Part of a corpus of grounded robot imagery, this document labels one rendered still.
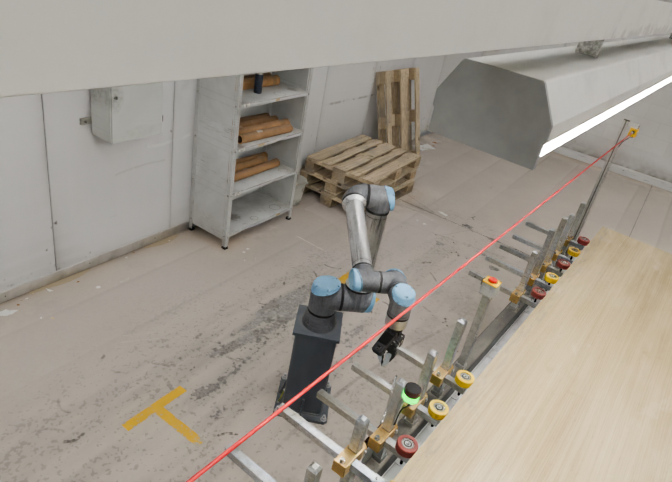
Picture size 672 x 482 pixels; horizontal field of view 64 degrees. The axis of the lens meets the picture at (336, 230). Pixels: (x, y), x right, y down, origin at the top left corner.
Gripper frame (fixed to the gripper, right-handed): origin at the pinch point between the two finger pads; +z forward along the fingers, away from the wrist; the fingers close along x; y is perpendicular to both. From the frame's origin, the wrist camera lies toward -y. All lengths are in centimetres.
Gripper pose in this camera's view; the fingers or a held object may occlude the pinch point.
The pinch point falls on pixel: (381, 364)
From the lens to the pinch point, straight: 231.6
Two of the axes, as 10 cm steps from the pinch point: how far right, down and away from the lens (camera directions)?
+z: -1.7, 8.7, 4.7
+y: 5.9, -2.9, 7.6
